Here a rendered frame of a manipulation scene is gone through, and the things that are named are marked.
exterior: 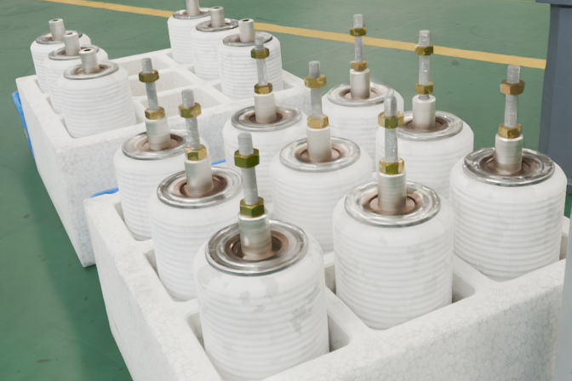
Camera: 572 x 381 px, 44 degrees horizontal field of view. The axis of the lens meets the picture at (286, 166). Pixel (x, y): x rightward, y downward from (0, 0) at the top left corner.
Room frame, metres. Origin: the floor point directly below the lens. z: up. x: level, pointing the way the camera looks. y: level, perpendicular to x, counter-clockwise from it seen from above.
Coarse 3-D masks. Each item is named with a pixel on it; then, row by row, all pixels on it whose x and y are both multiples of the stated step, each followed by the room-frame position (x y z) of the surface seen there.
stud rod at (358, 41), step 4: (356, 16) 0.75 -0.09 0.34; (360, 16) 0.75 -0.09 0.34; (356, 20) 0.75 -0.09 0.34; (360, 20) 0.75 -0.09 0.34; (356, 24) 0.75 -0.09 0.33; (360, 24) 0.75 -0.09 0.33; (356, 40) 0.75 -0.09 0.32; (360, 40) 0.75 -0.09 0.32; (356, 44) 0.75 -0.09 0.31; (360, 44) 0.75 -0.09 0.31; (356, 48) 0.75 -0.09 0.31; (360, 48) 0.75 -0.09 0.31; (356, 52) 0.76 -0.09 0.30; (360, 52) 0.75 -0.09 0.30; (356, 56) 0.75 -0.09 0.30; (360, 56) 0.75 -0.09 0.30; (356, 60) 0.76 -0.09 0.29; (360, 60) 0.75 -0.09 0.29
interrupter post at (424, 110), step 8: (416, 96) 0.66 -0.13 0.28; (432, 96) 0.65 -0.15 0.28; (416, 104) 0.64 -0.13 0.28; (424, 104) 0.64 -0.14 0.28; (432, 104) 0.64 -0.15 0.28; (416, 112) 0.64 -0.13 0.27; (424, 112) 0.64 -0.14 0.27; (432, 112) 0.64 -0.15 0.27; (416, 120) 0.64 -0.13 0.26; (424, 120) 0.64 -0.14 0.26; (432, 120) 0.64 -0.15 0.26; (416, 128) 0.64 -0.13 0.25; (424, 128) 0.64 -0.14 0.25; (432, 128) 0.64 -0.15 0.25
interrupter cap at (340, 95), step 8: (336, 88) 0.78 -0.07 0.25; (344, 88) 0.78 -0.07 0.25; (376, 88) 0.77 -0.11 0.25; (384, 88) 0.77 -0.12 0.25; (392, 88) 0.76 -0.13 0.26; (328, 96) 0.75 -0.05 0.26; (336, 96) 0.75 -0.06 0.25; (344, 96) 0.76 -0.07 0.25; (376, 96) 0.74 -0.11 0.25; (384, 96) 0.74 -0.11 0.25; (336, 104) 0.73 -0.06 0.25; (344, 104) 0.73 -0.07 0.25; (352, 104) 0.72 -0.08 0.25; (360, 104) 0.72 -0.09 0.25; (368, 104) 0.72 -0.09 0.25; (376, 104) 0.72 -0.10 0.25
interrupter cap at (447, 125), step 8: (408, 112) 0.68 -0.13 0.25; (440, 112) 0.68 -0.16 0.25; (448, 112) 0.67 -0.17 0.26; (408, 120) 0.67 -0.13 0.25; (440, 120) 0.66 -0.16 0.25; (448, 120) 0.65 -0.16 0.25; (456, 120) 0.65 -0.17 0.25; (400, 128) 0.64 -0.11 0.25; (408, 128) 0.65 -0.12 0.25; (440, 128) 0.64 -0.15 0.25; (448, 128) 0.63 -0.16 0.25; (456, 128) 0.63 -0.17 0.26; (400, 136) 0.63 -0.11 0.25; (408, 136) 0.62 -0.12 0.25; (416, 136) 0.62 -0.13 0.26; (424, 136) 0.62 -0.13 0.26; (432, 136) 0.61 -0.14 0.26; (440, 136) 0.61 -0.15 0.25; (448, 136) 0.62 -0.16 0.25
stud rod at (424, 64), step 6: (420, 36) 0.65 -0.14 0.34; (426, 36) 0.65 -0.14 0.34; (420, 42) 0.65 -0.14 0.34; (426, 42) 0.65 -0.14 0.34; (420, 60) 0.65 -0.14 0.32; (426, 60) 0.65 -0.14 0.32; (420, 66) 0.65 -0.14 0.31; (426, 66) 0.65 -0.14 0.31; (420, 72) 0.65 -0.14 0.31; (426, 72) 0.65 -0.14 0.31; (420, 78) 0.65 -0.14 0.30; (426, 78) 0.65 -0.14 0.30; (420, 84) 0.65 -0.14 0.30; (426, 84) 0.65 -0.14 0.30; (420, 96) 0.65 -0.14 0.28; (426, 96) 0.65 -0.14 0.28
